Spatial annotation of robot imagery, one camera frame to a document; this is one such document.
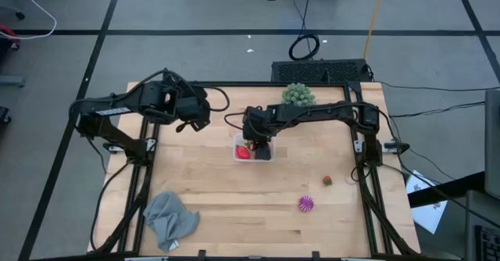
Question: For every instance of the black floor object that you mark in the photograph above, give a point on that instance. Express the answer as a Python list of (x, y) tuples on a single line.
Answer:
[(4, 115)]

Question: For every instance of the white printed paper sheet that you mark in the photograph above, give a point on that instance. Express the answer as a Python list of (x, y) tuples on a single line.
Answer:
[(427, 214)]

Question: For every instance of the black caster wheel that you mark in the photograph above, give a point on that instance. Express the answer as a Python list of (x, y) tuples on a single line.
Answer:
[(20, 16)]

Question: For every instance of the clear plastic tupperware container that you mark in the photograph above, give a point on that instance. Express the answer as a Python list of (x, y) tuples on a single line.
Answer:
[(238, 138)]

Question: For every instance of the round red toy fruit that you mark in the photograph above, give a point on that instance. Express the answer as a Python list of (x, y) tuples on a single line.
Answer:
[(243, 152)]

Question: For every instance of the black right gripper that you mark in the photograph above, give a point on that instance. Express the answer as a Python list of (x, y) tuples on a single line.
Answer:
[(265, 122)]

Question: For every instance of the crumpled grey cloth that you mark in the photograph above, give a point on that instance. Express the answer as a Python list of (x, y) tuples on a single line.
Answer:
[(168, 218)]

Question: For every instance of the magenta spiky ball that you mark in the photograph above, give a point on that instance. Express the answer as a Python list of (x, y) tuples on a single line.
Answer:
[(306, 204)]

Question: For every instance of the green artificial succulent plant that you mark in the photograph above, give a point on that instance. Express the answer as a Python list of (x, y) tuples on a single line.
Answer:
[(298, 95)]

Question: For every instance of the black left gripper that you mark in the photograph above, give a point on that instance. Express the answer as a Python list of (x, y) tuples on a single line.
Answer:
[(193, 106)]

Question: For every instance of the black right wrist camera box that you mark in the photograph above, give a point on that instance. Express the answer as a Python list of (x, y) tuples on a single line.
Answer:
[(248, 126)]

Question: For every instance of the black table clamp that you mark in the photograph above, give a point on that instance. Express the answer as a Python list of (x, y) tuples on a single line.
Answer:
[(316, 255), (202, 254)]

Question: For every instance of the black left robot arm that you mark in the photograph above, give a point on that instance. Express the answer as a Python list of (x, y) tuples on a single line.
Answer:
[(148, 97)]

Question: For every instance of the black keyboard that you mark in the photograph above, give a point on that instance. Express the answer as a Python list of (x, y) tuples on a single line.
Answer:
[(488, 245)]

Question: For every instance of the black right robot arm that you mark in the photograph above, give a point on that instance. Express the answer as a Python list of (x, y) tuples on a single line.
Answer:
[(320, 111)]

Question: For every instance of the black aluminium table frame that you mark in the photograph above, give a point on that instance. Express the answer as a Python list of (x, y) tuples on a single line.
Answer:
[(218, 84)]

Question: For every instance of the grey metal stand foot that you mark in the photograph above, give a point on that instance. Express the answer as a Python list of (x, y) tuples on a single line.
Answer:
[(11, 82)]

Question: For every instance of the black perforated computer case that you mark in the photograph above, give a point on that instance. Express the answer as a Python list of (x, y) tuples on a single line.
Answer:
[(312, 71)]

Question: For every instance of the grey monitor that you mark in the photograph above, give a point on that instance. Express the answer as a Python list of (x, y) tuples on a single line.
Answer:
[(493, 144)]

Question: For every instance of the red object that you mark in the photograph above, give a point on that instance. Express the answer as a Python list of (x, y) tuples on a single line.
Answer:
[(8, 32)]

